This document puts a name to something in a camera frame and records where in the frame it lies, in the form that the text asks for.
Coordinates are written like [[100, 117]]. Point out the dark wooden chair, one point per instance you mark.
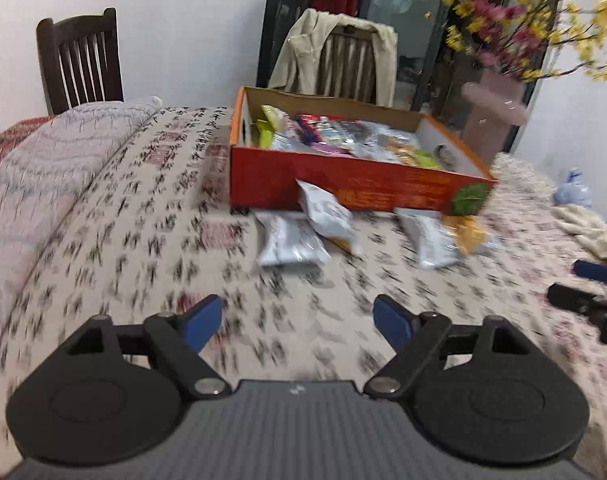
[[83, 60]]

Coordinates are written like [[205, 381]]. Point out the yellow-green snack packet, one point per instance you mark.
[[269, 130]]

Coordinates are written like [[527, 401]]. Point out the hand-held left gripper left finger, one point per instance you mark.
[[203, 322]]

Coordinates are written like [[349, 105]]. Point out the white grey leaning packet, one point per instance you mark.
[[328, 215]]

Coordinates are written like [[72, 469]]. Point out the red patterned cloth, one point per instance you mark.
[[13, 140]]

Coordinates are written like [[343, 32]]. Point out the blue-white plastic bag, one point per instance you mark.
[[573, 192]]

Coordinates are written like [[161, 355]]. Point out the white crumpled cloth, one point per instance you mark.
[[586, 227]]

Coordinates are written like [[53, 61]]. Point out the pink flower vase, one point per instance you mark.
[[491, 115]]

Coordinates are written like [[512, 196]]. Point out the dark-framed glass door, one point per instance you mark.
[[423, 40]]

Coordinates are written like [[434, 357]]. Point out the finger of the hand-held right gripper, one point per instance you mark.
[[578, 300], [601, 270]]

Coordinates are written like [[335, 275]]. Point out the pinkish grey quilt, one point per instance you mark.
[[58, 160]]

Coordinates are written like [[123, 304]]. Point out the pile of snack packets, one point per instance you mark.
[[353, 140]]

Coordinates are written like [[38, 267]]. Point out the beige jacket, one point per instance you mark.
[[303, 50]]

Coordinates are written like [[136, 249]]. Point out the red and yellow artificial flowers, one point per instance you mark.
[[523, 10]]

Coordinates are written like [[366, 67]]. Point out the silver grey snack packet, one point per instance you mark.
[[288, 240]]

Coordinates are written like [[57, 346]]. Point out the brown wooden chair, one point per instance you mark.
[[346, 67]]

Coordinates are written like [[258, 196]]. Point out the orange cardboard box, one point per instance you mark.
[[373, 182]]

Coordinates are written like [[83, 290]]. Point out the yellow snack packet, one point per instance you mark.
[[471, 234]]

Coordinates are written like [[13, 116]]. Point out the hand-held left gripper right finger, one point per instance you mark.
[[391, 322]]

